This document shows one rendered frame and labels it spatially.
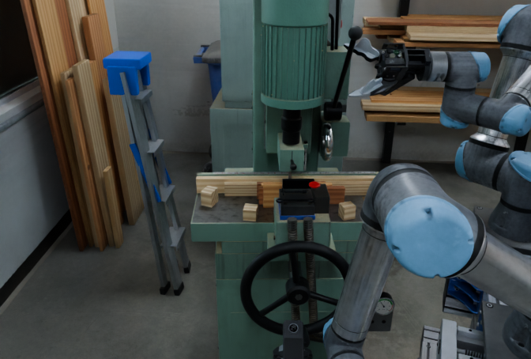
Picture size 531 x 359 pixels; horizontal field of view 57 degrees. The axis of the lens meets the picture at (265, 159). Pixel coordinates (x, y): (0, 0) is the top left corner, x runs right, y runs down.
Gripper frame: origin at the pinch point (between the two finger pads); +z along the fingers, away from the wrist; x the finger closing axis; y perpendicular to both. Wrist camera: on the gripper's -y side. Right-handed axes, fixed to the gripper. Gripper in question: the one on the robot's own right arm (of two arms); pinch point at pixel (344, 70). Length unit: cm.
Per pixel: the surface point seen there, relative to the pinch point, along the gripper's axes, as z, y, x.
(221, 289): 33, -42, 48
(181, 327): 56, -130, 53
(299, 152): 10.3, -21.2, 13.2
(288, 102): 13.9, -7.2, 5.0
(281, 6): 16.3, 9.8, -12.1
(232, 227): 29, -26, 34
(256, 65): 22.2, -22.8, -16.8
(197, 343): 48, -123, 60
